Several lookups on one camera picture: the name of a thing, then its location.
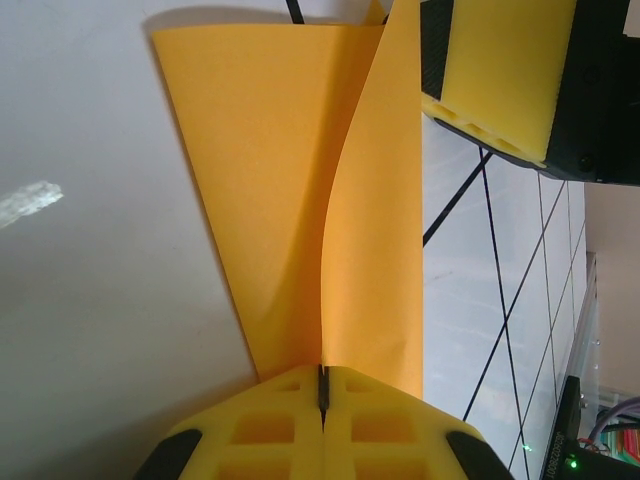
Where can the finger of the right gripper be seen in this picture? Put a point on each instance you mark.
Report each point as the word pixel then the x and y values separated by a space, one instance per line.
pixel 500 75

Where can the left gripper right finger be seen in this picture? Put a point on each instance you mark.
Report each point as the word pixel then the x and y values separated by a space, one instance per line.
pixel 390 440

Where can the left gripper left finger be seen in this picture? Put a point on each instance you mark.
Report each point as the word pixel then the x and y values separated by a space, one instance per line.
pixel 260 440

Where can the orange paper sheet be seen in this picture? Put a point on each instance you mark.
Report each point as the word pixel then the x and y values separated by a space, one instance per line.
pixel 250 150

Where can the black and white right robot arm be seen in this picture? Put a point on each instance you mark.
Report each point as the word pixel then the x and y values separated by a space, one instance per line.
pixel 565 435

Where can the aluminium side rail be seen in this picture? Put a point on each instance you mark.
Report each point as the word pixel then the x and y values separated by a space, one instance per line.
pixel 587 325

